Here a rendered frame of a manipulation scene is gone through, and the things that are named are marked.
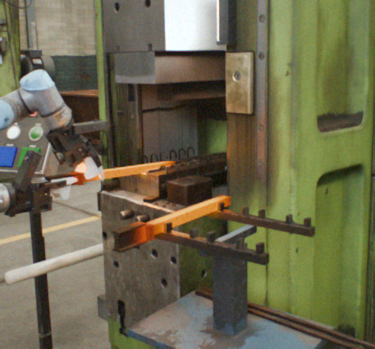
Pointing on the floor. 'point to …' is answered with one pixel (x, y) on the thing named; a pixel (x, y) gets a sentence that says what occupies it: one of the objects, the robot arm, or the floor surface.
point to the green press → (9, 53)
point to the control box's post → (39, 280)
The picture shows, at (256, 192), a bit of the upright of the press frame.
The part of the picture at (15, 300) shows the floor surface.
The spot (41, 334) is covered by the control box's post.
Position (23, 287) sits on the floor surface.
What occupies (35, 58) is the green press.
